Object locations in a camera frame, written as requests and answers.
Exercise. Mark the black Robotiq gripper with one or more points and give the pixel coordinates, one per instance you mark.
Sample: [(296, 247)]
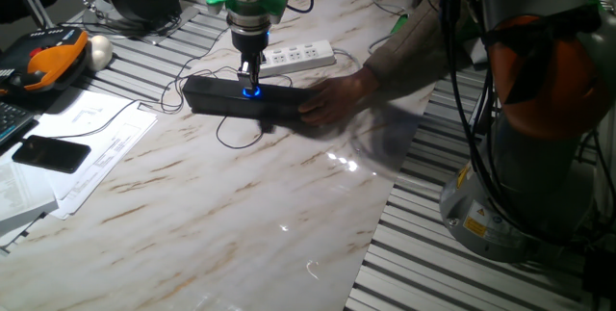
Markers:
[(250, 44)]

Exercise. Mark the blue-lit volume knob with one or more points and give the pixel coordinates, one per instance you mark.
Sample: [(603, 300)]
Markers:
[(251, 93)]

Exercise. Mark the black speaker bar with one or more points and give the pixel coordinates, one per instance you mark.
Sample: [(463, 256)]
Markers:
[(216, 99)]

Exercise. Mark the brown sleeved forearm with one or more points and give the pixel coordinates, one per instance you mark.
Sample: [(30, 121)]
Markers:
[(414, 46)]

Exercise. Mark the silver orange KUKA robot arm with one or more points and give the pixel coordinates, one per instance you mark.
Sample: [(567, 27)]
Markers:
[(553, 85)]

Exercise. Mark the person's bare hand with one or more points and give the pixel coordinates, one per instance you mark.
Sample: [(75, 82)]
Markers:
[(337, 99)]

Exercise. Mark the white power strip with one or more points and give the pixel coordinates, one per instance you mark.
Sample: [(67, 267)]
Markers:
[(298, 56)]

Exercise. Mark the white egg-shaped object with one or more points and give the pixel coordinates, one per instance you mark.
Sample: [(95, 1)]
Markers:
[(99, 51)]

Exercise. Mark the green cloth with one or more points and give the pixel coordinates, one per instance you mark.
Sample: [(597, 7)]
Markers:
[(399, 24)]

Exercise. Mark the printed white paper sheets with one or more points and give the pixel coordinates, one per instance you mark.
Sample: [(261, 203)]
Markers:
[(110, 142)]

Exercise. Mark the orange black teach pendant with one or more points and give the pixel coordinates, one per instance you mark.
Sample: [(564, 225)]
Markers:
[(48, 58)]

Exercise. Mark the black smartphone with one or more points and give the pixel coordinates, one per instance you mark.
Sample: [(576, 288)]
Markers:
[(50, 153)]

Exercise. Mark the black keyboard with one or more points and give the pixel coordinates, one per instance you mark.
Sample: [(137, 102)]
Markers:
[(12, 121)]

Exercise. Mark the white paper booklet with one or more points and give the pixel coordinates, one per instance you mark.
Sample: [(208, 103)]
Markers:
[(21, 195)]

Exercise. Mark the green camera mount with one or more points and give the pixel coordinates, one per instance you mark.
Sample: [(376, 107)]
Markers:
[(274, 3)]

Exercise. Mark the grey metal base plate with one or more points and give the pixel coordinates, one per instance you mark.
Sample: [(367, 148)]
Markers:
[(185, 17)]

